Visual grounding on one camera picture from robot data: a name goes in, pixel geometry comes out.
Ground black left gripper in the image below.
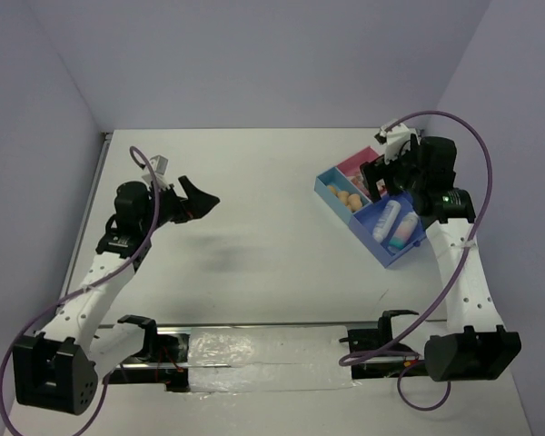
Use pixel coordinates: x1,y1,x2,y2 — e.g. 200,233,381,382
140,175,218,233

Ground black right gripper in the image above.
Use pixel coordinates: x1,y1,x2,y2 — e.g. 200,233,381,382
361,137,426,203

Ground peach square compact box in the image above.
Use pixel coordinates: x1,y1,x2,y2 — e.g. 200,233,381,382
349,172,386,196

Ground white tube blue print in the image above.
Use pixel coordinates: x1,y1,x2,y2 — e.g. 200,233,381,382
372,200,401,243

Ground pink blue gradient bottle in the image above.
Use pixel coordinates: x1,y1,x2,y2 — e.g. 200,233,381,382
388,212,419,253

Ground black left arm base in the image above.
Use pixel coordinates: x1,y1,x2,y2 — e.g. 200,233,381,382
109,315,190,392

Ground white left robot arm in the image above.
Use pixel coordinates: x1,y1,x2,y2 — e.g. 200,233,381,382
13,176,220,415

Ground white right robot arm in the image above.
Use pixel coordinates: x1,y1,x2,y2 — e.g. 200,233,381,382
355,134,521,382

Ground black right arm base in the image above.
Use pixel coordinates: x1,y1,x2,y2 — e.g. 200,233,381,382
339,310,444,380

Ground light blue organizer bin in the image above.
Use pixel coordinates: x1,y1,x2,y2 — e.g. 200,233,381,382
314,167,372,227

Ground dark blue organizer bin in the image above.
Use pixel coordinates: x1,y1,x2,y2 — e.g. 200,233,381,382
349,193,426,268

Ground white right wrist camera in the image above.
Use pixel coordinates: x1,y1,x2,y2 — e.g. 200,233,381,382
374,123,421,164

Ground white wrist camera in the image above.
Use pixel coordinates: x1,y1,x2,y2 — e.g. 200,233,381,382
142,155,169,190
374,123,421,164

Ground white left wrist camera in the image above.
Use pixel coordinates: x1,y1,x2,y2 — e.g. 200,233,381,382
142,155,169,190

